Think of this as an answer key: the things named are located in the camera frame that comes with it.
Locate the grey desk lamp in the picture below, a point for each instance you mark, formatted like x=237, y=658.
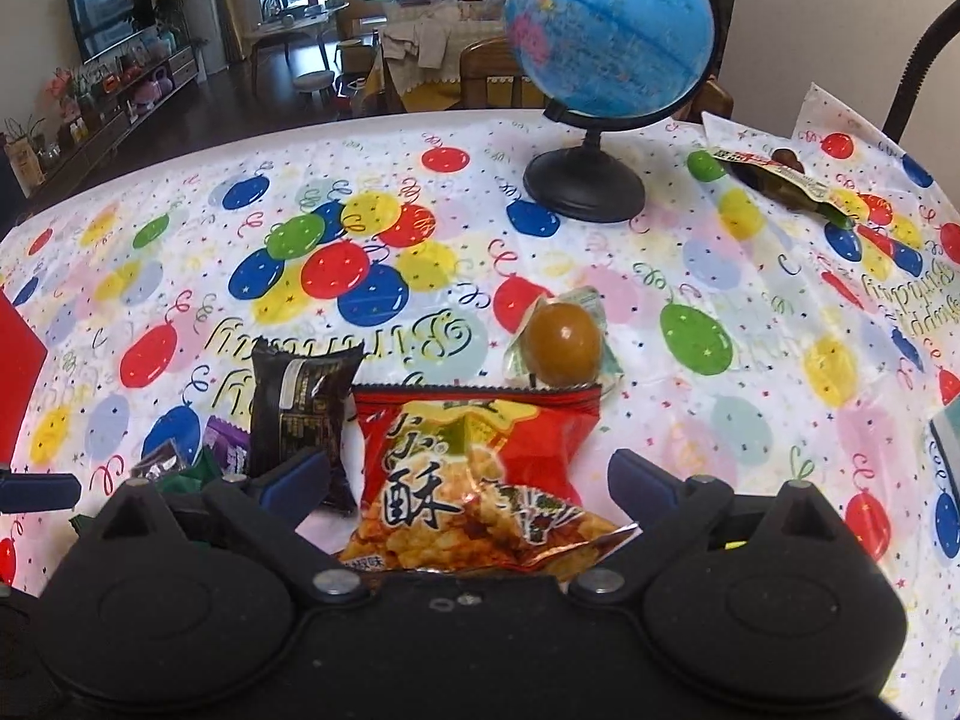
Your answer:
x=937, y=37

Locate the blue desk globe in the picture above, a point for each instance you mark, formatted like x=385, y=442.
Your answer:
x=607, y=66

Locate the sofa with blankets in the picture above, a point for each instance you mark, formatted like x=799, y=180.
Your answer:
x=417, y=65

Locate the purple candy wrapper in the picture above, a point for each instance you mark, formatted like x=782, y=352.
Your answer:
x=230, y=445

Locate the wooden chair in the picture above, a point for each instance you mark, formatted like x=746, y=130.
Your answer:
x=490, y=78

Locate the open olive snack bag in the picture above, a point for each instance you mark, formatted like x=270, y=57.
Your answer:
x=783, y=185

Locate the black small snack packet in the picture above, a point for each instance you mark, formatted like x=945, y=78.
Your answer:
x=299, y=403

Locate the tv console cabinet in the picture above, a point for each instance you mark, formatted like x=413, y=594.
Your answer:
x=105, y=122

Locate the red white cardboard box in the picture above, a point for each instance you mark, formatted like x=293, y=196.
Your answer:
x=22, y=357

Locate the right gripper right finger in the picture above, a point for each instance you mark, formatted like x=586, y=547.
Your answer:
x=673, y=516

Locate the packaged braised egg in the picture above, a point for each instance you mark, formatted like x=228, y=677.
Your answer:
x=561, y=343

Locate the green snack bar wrapper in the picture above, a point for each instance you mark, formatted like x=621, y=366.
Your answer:
x=171, y=475

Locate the television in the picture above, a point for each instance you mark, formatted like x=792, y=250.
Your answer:
x=101, y=25

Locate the tissue box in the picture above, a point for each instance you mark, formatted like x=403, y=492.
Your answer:
x=945, y=428

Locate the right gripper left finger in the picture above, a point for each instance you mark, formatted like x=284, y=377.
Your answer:
x=260, y=515

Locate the red orange cracker bag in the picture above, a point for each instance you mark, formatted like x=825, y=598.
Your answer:
x=476, y=479

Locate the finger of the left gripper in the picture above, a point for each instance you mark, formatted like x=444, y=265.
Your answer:
x=23, y=493

